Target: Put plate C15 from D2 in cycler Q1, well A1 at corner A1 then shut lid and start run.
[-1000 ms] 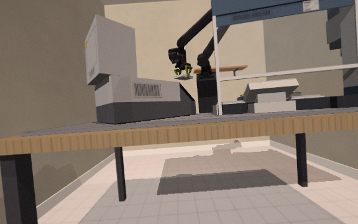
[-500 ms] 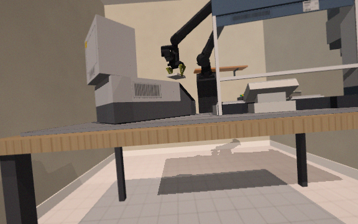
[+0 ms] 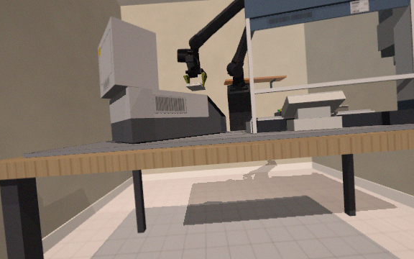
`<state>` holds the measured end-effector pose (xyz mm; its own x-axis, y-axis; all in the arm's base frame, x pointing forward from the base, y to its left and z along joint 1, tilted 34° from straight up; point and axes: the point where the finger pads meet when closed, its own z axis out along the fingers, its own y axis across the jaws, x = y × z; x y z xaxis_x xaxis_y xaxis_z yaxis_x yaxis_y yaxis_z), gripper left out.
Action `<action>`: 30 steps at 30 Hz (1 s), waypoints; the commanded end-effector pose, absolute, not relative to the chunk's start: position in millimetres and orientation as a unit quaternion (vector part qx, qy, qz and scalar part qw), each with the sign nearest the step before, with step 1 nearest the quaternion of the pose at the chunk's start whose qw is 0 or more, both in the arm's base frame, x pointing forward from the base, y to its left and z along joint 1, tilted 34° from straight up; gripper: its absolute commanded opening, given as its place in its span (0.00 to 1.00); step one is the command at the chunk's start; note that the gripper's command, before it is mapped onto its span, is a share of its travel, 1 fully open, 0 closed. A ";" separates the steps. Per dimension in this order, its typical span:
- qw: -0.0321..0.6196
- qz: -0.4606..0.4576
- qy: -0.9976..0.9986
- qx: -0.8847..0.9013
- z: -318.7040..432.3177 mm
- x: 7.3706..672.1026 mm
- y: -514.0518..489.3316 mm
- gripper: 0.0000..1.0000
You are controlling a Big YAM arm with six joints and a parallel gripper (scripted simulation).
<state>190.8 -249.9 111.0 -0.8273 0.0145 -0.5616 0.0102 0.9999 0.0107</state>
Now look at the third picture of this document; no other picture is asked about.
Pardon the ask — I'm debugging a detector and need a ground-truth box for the white well plate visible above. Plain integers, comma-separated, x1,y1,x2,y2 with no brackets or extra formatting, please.
186,82,206,91

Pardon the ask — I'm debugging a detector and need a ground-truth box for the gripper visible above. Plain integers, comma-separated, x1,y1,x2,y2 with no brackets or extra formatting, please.
183,68,207,87

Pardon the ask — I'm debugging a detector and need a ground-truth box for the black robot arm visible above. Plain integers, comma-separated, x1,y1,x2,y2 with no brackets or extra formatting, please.
177,0,248,91

